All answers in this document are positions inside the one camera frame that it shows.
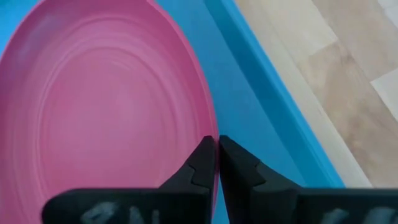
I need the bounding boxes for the blue plastic tray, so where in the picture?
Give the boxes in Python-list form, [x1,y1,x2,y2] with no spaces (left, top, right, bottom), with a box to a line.
[0,0,346,224]

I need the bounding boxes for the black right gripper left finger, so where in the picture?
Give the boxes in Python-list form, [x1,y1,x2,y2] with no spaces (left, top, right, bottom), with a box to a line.
[42,135,218,224]

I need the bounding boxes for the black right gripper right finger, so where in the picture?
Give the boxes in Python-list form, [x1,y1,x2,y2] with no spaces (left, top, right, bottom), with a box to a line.
[219,134,398,224]

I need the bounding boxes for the pink plastic plate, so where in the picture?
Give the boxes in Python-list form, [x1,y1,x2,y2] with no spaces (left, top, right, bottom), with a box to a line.
[0,0,220,224]

